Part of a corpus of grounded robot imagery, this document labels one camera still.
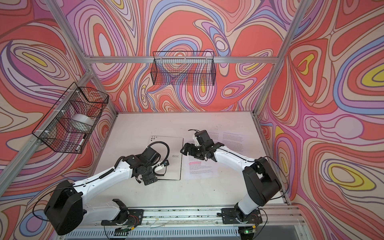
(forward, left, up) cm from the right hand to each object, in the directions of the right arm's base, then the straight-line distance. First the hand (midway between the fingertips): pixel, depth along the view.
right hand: (187, 155), depth 86 cm
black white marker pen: (0, +52, +18) cm, 54 cm away
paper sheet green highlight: (+16, -32, -9) cm, 37 cm away
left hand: (-6, +20, -4) cm, 22 cm away
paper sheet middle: (+21, -22, -8) cm, 31 cm away
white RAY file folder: (-8, +9, +5) cm, 14 cm away
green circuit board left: (-34, +32, -9) cm, 48 cm away
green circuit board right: (-36, -30, -9) cm, 48 cm away
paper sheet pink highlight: (-4, -5, -10) cm, 12 cm away
